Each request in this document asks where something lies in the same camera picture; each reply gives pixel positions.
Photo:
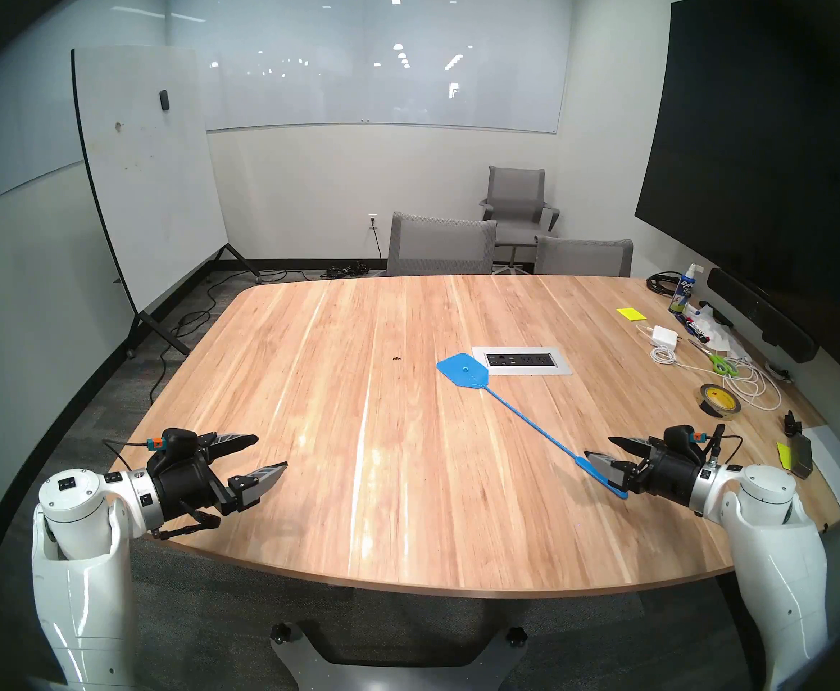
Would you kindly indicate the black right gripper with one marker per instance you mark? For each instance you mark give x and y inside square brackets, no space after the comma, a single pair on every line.
[672,473]

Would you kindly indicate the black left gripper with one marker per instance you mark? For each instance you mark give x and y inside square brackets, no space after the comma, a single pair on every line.
[186,488]

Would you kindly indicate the blue plastic fly swatter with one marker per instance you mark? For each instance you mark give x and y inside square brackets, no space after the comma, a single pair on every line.
[463,371]

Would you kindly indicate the gray robot base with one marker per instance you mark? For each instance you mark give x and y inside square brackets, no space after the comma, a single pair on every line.
[391,679]

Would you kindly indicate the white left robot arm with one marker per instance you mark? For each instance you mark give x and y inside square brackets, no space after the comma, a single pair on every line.
[82,589]

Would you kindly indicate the black yellow tape roll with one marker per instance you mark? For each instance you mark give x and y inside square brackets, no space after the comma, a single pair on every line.
[705,405]

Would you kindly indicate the white power adapter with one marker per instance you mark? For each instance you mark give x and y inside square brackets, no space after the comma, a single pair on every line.
[665,336]

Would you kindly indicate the silver table power outlet box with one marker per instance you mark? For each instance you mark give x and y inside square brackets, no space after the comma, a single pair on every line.
[520,360]

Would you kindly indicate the yellow sticky note pad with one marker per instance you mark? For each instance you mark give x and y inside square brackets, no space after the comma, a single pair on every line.
[631,314]

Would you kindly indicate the black red marker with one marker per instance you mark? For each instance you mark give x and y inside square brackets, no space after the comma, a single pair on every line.
[697,326]

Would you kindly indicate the small yellow folded note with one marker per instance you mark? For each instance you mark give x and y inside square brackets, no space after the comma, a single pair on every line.
[784,455]

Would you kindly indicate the whiteboard cleaner spray bottle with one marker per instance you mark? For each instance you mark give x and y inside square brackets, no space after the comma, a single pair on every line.
[682,294]

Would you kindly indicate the black video sound bar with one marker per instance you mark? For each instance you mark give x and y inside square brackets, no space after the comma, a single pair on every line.
[751,304]

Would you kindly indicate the low gray mesh office chair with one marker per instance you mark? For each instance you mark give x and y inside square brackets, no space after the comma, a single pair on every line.
[585,258]

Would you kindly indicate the white paper sheet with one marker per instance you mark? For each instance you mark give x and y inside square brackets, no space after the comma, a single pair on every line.
[837,466]

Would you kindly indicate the wide gray mesh office chair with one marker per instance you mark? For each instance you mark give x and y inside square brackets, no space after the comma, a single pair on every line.
[441,247]

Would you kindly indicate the gray swivel chair with armrests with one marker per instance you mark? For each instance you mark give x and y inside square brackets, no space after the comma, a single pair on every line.
[517,193]

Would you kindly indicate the mobile whiteboard on black stand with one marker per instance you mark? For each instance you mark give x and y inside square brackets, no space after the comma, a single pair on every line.
[146,178]

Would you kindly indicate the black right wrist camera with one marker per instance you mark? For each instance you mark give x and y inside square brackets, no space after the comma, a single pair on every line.
[682,435]

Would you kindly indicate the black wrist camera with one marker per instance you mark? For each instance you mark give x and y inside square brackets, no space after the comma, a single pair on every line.
[682,435]
[179,437]

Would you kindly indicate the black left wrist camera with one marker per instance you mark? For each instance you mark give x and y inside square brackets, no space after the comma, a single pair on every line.
[179,437]

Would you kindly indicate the large black wall television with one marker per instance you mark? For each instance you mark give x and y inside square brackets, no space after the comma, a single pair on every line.
[751,157]

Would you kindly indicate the glass side wall whiteboard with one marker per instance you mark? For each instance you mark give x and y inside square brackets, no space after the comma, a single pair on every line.
[2,142]

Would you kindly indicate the large glass wall whiteboard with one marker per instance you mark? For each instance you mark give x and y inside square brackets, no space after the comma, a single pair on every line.
[355,63]

